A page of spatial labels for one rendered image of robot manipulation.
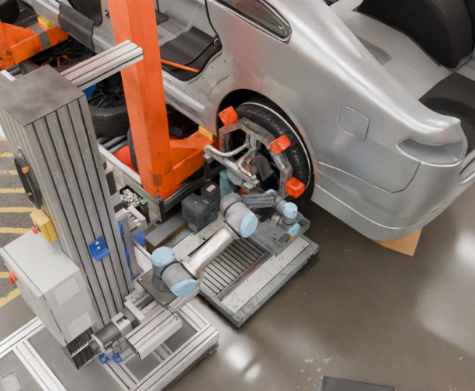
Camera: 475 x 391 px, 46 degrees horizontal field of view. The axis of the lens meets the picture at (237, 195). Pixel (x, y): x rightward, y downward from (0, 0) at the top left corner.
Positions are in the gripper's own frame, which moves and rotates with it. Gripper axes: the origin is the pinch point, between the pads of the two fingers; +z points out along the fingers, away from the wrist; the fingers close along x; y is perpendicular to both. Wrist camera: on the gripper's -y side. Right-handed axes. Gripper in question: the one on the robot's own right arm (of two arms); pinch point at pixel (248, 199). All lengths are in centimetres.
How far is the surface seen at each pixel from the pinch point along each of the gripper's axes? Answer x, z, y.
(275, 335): 18, -43, -83
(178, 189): -9, 74, -57
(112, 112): -14, 150, -33
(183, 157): -6, 62, -13
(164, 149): 10, 60, 7
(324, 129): -30, -24, 50
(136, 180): 12, 94, -44
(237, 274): 4, 4, -77
